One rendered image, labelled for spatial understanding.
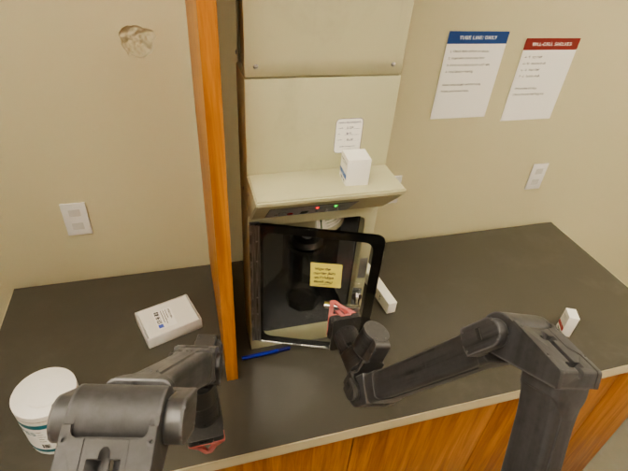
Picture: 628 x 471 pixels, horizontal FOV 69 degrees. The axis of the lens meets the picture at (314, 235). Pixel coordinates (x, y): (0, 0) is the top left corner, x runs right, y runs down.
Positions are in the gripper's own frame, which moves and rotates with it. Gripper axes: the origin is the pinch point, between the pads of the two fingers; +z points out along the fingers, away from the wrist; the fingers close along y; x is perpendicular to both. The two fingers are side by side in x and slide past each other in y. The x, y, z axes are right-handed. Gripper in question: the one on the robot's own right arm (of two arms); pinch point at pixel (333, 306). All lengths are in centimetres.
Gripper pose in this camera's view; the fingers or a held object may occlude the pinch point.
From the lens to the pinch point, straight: 111.2
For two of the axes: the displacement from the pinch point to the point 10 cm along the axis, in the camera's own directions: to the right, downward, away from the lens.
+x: -9.6, 1.1, -2.5
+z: -2.7, -5.9, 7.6
